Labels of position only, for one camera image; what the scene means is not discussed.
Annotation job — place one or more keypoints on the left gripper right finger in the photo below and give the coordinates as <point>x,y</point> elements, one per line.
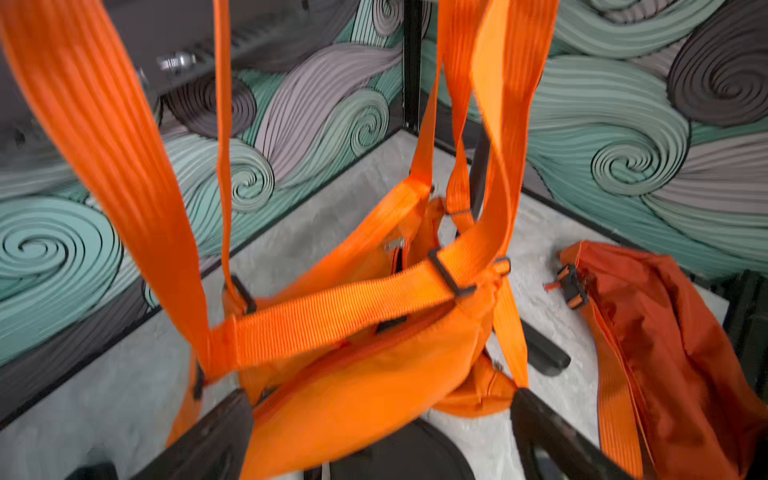
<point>551,448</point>

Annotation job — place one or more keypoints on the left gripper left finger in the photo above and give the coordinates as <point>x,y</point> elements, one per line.
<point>214,448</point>

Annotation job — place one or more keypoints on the orange crossbody bag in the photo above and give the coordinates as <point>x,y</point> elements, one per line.
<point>376,353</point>
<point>500,358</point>

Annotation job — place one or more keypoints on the rust red bag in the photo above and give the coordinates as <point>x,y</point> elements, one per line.
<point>673,401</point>

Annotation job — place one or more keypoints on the black bag upper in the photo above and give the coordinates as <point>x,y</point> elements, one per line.
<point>417,451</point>

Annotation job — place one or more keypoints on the black clothes rack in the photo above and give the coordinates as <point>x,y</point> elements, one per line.
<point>543,354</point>

